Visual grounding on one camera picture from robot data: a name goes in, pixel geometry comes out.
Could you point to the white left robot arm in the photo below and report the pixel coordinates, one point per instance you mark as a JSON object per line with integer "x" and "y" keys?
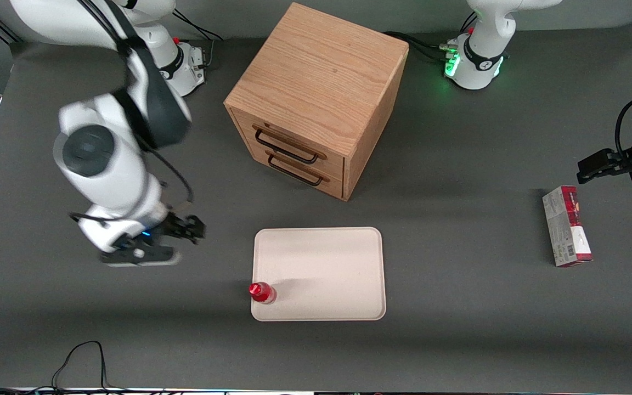
{"x": 480, "y": 60}

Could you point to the wooden drawer front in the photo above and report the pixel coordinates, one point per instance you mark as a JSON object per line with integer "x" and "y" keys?
{"x": 294, "y": 144}
{"x": 299, "y": 171}

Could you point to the white rectangular tray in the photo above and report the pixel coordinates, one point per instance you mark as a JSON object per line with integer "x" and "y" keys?
{"x": 327, "y": 269}

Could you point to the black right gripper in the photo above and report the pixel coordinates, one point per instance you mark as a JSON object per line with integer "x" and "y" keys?
{"x": 174, "y": 225}

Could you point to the grey and red carton box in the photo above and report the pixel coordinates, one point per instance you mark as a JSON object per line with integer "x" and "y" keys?
{"x": 566, "y": 226}

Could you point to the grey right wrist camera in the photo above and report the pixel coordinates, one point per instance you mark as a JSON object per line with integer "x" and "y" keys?
{"x": 140, "y": 257}

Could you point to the red coke bottle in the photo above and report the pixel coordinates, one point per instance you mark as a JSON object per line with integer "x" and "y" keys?
{"x": 261, "y": 293}

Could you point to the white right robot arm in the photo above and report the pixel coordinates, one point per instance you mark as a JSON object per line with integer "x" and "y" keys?
{"x": 107, "y": 164}

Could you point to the wooden drawer cabinet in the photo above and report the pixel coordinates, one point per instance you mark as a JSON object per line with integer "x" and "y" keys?
{"x": 316, "y": 82}

